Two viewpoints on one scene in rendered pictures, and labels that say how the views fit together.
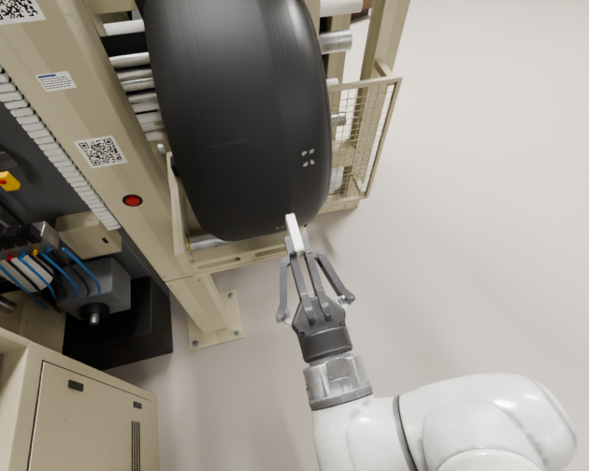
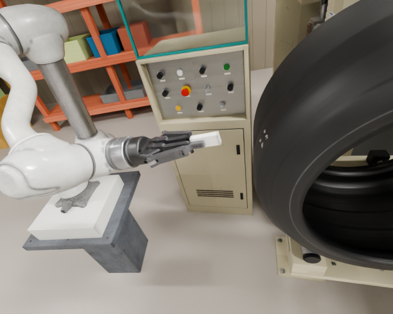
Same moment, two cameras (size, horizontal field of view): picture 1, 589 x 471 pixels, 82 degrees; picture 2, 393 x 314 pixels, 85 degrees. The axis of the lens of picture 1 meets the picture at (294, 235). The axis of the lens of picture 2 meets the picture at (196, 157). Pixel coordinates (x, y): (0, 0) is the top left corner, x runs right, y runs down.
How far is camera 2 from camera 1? 0.66 m
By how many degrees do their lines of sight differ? 73
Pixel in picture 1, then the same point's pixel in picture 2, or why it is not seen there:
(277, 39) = (360, 35)
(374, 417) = (93, 144)
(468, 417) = (48, 142)
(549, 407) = (9, 160)
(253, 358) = (259, 278)
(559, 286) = not seen: outside the picture
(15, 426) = (215, 121)
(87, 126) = not seen: hidden behind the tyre
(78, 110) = not seen: hidden behind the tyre
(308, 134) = (275, 122)
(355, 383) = (111, 146)
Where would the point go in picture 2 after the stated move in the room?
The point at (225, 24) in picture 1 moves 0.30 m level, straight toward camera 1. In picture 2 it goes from (372, 7) to (187, 35)
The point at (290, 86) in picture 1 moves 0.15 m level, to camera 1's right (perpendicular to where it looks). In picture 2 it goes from (307, 76) to (293, 131)
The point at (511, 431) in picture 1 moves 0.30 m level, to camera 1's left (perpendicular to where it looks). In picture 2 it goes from (26, 146) to (122, 84)
